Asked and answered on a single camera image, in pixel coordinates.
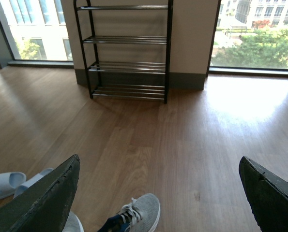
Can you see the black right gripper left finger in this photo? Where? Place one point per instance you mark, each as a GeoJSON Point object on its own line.
{"type": "Point", "coordinates": [44, 206]}

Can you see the grey knit sneaker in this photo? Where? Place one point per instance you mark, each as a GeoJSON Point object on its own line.
{"type": "Point", "coordinates": [73, 224]}
{"type": "Point", "coordinates": [140, 215]}

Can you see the light blue slipper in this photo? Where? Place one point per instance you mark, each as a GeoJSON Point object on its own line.
{"type": "Point", "coordinates": [9, 182]}
{"type": "Point", "coordinates": [23, 187]}

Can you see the black metal shoe rack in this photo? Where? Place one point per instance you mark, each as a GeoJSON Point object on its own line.
{"type": "Point", "coordinates": [94, 67]}

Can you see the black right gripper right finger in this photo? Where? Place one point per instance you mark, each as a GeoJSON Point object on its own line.
{"type": "Point", "coordinates": [267, 195]}

